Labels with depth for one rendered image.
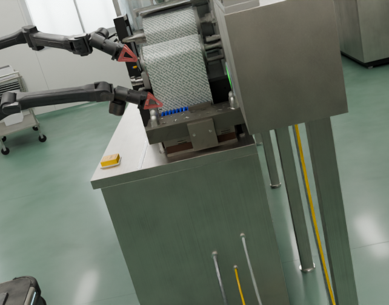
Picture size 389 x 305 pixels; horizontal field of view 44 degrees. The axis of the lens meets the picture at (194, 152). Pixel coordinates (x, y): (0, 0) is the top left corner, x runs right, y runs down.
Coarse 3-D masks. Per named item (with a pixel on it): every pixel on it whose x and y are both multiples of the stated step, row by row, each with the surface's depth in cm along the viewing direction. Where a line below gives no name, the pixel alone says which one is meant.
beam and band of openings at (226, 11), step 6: (216, 0) 150; (222, 0) 114; (228, 0) 112; (234, 0) 112; (240, 0) 112; (246, 0) 112; (252, 0) 112; (258, 0) 112; (222, 6) 118; (228, 6) 112; (234, 6) 112; (240, 6) 112; (246, 6) 112; (252, 6) 112; (228, 12) 112
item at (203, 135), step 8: (208, 120) 185; (192, 128) 186; (200, 128) 186; (208, 128) 186; (192, 136) 187; (200, 136) 187; (208, 136) 187; (216, 136) 187; (192, 144) 188; (200, 144) 188; (208, 144) 188; (216, 144) 188
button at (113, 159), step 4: (104, 156) 206; (108, 156) 205; (112, 156) 203; (116, 156) 202; (104, 160) 201; (108, 160) 200; (112, 160) 200; (116, 160) 200; (104, 164) 200; (108, 164) 200; (112, 164) 200
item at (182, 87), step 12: (168, 72) 200; (180, 72) 200; (192, 72) 200; (204, 72) 200; (156, 84) 202; (168, 84) 202; (180, 84) 202; (192, 84) 202; (204, 84) 202; (156, 96) 204; (168, 96) 204; (180, 96) 204; (192, 96) 204; (204, 96) 204; (168, 108) 206
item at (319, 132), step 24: (264, 144) 337; (288, 144) 225; (312, 144) 130; (288, 168) 230; (336, 168) 133; (288, 192) 234; (336, 192) 135; (336, 216) 138; (336, 240) 140; (312, 264) 248; (336, 264) 143; (336, 288) 146
